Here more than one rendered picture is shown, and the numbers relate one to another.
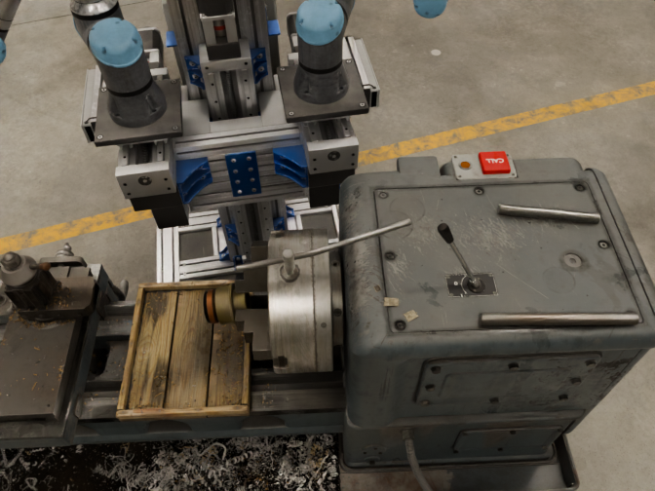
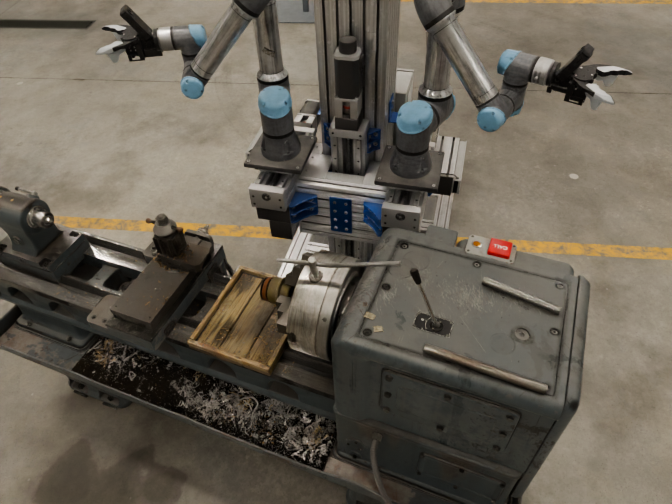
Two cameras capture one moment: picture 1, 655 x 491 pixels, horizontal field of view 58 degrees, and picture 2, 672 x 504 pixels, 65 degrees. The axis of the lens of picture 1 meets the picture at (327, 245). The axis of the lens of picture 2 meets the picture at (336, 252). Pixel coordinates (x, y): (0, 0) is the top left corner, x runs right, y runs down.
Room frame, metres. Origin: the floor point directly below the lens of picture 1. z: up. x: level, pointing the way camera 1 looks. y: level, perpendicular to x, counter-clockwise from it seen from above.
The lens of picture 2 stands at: (-0.18, -0.39, 2.33)
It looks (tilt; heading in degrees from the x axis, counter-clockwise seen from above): 46 degrees down; 25
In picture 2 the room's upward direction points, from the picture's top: 3 degrees counter-clockwise
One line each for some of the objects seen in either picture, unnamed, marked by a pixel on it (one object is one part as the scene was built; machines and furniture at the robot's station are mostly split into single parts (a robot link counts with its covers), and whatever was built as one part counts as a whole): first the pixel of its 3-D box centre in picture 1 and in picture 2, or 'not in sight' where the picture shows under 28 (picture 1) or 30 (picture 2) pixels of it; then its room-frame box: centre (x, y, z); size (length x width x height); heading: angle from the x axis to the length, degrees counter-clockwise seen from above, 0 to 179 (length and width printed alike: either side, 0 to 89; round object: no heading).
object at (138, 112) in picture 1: (134, 94); (279, 138); (1.24, 0.50, 1.21); 0.15 x 0.15 x 0.10
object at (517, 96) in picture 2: not in sight; (509, 98); (1.37, -0.27, 1.46); 0.11 x 0.08 x 0.11; 168
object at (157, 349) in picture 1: (190, 345); (253, 316); (0.67, 0.34, 0.89); 0.36 x 0.30 x 0.04; 2
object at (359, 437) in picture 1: (435, 397); (433, 436); (0.71, -0.33, 0.43); 0.60 x 0.48 x 0.86; 92
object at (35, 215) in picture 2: not in sight; (30, 227); (0.65, 1.27, 1.01); 0.30 x 0.20 x 0.29; 92
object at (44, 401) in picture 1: (42, 332); (167, 274); (0.68, 0.69, 0.95); 0.43 x 0.17 x 0.05; 2
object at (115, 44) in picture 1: (119, 54); (275, 109); (1.25, 0.50, 1.33); 0.13 x 0.12 x 0.14; 30
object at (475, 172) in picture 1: (481, 173); (489, 254); (0.92, -0.35, 1.23); 0.13 x 0.08 x 0.05; 92
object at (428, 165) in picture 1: (418, 172); (440, 240); (0.91, -0.21, 1.24); 0.09 x 0.08 x 0.03; 92
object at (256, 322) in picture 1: (261, 336); (288, 317); (0.59, 0.14, 1.09); 0.12 x 0.11 x 0.05; 2
